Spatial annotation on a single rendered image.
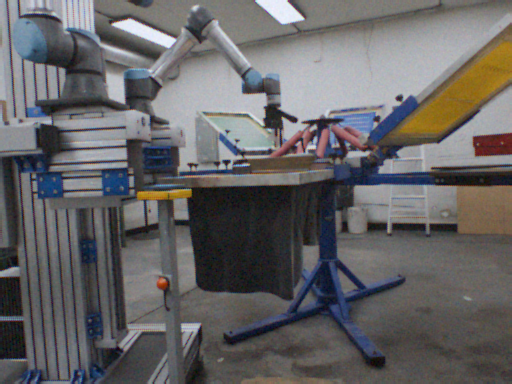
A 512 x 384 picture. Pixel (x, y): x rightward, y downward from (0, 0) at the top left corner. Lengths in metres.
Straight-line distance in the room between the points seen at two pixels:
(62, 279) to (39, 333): 0.24
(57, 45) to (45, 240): 0.73
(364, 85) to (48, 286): 5.21
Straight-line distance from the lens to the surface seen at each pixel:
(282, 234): 1.45
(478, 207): 5.92
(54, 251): 1.68
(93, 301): 1.72
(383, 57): 6.17
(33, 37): 1.34
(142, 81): 1.88
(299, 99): 6.34
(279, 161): 1.96
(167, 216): 1.33
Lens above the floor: 1.02
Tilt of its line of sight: 3 degrees down
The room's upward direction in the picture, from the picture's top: 3 degrees counter-clockwise
